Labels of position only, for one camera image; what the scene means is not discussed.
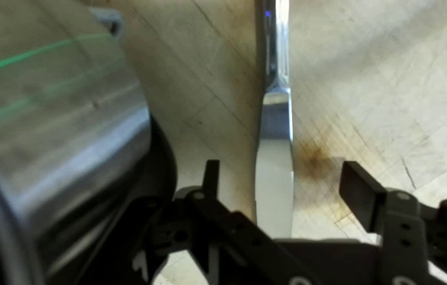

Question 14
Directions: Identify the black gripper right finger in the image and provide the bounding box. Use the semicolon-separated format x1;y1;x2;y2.
338;160;447;285

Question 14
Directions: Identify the silver table knife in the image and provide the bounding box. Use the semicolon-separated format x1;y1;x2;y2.
254;0;295;239

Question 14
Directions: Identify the steel wire dish rack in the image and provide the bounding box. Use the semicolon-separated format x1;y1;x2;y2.
0;0;180;285

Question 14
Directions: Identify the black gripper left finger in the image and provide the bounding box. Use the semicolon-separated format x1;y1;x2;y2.
143;158;310;285

